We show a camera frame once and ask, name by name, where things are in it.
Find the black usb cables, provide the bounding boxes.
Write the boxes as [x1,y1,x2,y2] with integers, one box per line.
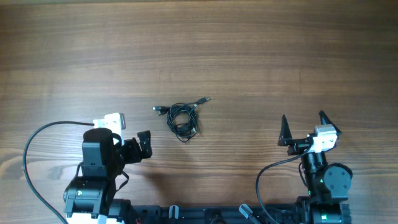
[152,96,211,144]

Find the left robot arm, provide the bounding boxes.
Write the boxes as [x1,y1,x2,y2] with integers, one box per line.
[63,128,152,224]

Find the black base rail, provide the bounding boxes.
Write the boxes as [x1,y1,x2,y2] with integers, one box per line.
[127,204,312,224]

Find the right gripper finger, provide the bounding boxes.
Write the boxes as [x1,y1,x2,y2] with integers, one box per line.
[277,115,293,146]
[319,110,341,136]

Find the left camera cable black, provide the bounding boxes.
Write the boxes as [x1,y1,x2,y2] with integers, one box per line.
[22,121,95,224]

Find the right camera cable black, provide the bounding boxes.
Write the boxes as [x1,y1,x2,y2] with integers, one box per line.
[255,149,308,223]

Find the camera cable black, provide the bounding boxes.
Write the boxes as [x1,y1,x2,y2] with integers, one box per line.
[22,121,95,224]
[255,149,308,223]

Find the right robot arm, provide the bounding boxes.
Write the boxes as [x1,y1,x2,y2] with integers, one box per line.
[277,111,353,224]

